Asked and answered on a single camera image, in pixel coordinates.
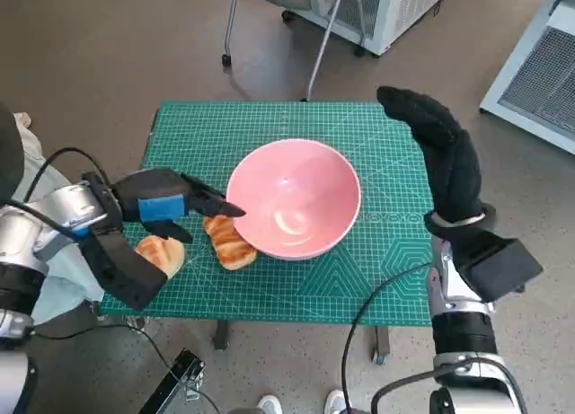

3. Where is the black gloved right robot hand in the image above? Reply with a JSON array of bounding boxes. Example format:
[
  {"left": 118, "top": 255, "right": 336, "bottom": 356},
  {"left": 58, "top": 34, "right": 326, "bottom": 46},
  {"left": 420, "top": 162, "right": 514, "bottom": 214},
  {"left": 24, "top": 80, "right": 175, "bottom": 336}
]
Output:
[{"left": 376, "top": 84, "right": 485, "bottom": 225}]

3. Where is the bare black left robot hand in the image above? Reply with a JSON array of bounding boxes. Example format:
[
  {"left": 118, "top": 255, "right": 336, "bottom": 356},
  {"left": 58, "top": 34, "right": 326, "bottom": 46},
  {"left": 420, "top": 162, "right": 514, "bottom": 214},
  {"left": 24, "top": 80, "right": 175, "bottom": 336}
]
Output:
[{"left": 110, "top": 167, "right": 247, "bottom": 244}]

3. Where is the round toy bread bun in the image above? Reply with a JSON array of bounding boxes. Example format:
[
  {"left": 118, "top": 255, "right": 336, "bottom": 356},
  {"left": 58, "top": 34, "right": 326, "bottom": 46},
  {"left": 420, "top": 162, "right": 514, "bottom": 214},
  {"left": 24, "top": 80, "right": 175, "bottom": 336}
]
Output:
[{"left": 134, "top": 234, "right": 187, "bottom": 280}]

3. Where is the long braided toy bread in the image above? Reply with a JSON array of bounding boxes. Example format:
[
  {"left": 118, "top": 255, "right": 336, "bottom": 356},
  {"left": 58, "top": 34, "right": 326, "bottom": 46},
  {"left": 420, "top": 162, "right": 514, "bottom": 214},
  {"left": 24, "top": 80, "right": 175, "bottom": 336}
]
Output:
[{"left": 203, "top": 215, "right": 259, "bottom": 271}]

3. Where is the pink bowl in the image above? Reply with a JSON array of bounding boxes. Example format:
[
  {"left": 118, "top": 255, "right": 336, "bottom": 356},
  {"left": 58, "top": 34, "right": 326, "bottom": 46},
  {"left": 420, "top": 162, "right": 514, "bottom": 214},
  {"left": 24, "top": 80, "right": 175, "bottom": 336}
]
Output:
[{"left": 226, "top": 138, "right": 362, "bottom": 260}]

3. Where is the white unit with grille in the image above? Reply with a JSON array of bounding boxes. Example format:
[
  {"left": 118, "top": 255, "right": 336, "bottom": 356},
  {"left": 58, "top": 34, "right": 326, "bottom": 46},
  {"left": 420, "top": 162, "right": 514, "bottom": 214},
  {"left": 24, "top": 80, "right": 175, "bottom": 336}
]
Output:
[{"left": 478, "top": 0, "right": 575, "bottom": 154}]

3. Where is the person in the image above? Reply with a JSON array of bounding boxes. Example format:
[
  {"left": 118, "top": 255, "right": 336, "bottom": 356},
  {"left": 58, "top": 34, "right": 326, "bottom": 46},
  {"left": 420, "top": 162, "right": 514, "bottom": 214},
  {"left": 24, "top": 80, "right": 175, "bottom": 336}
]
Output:
[{"left": 0, "top": 101, "right": 107, "bottom": 326}]

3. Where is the green cutting mat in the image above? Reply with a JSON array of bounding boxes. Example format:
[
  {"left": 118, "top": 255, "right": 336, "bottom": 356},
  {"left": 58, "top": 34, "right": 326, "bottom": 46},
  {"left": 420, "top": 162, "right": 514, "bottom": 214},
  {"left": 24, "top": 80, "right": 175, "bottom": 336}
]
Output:
[{"left": 97, "top": 100, "right": 437, "bottom": 328}]

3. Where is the dark table leg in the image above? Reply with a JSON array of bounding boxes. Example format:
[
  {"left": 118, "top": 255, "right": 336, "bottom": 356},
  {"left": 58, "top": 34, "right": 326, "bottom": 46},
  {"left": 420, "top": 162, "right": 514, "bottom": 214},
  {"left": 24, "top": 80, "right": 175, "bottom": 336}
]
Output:
[
  {"left": 214, "top": 320, "right": 233, "bottom": 351},
  {"left": 371, "top": 326, "right": 391, "bottom": 366}
]

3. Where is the white cabinet with mesh panel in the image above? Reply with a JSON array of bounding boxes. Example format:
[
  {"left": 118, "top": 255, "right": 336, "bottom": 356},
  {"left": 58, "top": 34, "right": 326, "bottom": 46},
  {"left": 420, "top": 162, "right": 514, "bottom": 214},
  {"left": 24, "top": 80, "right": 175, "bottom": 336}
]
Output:
[{"left": 289, "top": 0, "right": 457, "bottom": 58}]

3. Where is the white shoe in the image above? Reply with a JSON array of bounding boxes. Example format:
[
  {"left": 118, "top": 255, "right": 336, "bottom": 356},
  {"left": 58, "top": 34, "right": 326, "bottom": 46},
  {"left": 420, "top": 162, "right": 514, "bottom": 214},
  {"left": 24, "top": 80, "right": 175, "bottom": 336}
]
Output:
[
  {"left": 258, "top": 394, "right": 284, "bottom": 414},
  {"left": 325, "top": 389, "right": 354, "bottom": 414}
]

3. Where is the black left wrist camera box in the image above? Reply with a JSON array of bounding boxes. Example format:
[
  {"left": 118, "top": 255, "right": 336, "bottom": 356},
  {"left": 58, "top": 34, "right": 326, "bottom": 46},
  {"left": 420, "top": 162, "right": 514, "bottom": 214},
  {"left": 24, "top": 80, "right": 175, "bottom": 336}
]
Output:
[{"left": 80, "top": 227, "right": 168, "bottom": 311}]

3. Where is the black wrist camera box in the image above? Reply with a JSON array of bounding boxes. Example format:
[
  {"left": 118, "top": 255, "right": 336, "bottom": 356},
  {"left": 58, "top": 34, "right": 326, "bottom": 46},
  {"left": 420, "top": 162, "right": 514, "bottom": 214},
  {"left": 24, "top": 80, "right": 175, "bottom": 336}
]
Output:
[
  {"left": 448, "top": 233, "right": 544, "bottom": 304},
  {"left": 80, "top": 227, "right": 168, "bottom": 311}
]

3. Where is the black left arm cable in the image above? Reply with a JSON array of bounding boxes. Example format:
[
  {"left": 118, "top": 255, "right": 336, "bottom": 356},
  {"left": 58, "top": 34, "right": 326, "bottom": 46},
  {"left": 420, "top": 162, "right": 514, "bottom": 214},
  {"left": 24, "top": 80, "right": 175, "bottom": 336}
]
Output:
[
  {"left": 0, "top": 200, "right": 86, "bottom": 242},
  {"left": 11, "top": 146, "right": 113, "bottom": 207}
]

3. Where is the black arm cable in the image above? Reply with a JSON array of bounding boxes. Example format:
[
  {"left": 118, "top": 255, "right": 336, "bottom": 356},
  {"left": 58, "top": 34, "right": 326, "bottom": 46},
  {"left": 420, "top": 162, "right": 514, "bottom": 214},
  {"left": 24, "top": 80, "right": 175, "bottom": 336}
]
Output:
[
  {"left": 371, "top": 357, "right": 529, "bottom": 414},
  {"left": 0, "top": 200, "right": 86, "bottom": 242},
  {"left": 11, "top": 146, "right": 113, "bottom": 207}
]

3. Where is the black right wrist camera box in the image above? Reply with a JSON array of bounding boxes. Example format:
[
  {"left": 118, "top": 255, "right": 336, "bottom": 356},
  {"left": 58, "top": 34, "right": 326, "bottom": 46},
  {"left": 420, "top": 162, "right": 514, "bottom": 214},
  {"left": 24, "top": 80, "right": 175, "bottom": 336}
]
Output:
[{"left": 448, "top": 233, "right": 544, "bottom": 304}]

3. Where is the black metal frame device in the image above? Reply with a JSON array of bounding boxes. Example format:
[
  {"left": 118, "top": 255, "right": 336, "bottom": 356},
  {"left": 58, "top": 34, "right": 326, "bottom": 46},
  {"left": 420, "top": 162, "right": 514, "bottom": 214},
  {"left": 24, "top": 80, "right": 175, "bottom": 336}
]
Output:
[{"left": 138, "top": 348, "right": 208, "bottom": 414}]

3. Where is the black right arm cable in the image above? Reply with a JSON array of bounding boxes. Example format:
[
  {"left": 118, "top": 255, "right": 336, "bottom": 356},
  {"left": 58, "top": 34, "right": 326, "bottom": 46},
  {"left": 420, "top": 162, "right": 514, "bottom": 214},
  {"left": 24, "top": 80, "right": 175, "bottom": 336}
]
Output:
[{"left": 371, "top": 357, "right": 529, "bottom": 414}]

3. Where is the long black robot cable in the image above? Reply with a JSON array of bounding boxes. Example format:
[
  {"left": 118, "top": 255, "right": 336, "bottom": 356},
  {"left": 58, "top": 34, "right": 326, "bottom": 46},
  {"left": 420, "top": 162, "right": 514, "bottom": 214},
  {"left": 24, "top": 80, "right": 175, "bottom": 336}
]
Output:
[{"left": 341, "top": 260, "right": 432, "bottom": 414}]

